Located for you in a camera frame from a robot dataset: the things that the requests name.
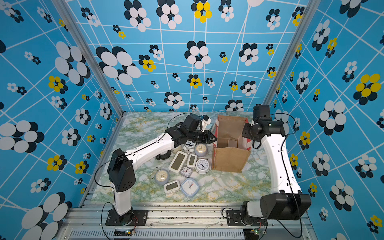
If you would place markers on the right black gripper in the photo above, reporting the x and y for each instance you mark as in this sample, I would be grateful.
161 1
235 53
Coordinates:
245 132

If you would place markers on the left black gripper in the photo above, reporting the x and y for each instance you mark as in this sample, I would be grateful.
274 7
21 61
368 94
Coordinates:
208 136

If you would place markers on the blue mirror clock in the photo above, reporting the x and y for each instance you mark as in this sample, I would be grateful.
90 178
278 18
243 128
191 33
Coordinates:
227 143

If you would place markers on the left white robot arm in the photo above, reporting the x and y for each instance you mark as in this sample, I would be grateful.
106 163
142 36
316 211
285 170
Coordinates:
123 164

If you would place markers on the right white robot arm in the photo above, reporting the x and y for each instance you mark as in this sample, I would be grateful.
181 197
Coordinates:
286 200

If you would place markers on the white bell alarm clock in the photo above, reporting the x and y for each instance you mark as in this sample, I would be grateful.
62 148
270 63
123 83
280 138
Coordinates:
189 148

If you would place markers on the grey round beige-face clock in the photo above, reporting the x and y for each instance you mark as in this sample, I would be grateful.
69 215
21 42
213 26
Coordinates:
201 150

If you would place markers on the small white digital clock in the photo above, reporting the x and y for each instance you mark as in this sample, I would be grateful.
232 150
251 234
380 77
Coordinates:
191 161

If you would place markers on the large white digital clock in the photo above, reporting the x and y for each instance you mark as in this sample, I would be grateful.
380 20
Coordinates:
178 162

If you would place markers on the white twin-bell alarm clock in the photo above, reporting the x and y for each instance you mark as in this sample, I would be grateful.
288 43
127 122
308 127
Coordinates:
202 166

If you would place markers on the black round alarm clock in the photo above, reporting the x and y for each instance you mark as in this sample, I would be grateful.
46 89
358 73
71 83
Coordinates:
163 156

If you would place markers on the small clear square clock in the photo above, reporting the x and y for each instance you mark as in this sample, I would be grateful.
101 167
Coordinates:
186 172

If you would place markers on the light blue square alarm clock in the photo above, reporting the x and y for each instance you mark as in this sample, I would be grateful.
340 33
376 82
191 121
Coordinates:
190 188

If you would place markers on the lowest white digital clock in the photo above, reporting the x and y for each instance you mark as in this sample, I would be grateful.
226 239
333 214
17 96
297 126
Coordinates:
172 187

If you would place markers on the right green circuit board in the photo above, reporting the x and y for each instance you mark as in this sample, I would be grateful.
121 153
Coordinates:
251 234

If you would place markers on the green circuit board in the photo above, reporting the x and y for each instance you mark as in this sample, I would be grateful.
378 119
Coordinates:
124 233
251 234

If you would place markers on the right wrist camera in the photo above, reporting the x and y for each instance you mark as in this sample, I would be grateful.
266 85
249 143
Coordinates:
252 121

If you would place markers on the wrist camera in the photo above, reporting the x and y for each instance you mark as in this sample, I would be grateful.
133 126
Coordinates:
204 119
252 121

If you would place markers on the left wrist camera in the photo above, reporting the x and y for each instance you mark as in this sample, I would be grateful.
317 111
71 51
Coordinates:
204 119

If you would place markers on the grey round clock wire handle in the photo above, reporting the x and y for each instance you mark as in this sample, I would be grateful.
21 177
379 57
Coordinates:
160 176

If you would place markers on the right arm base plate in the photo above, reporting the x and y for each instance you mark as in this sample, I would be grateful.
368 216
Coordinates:
234 218

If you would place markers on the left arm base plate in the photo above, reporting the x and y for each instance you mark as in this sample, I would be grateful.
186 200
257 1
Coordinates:
131 218

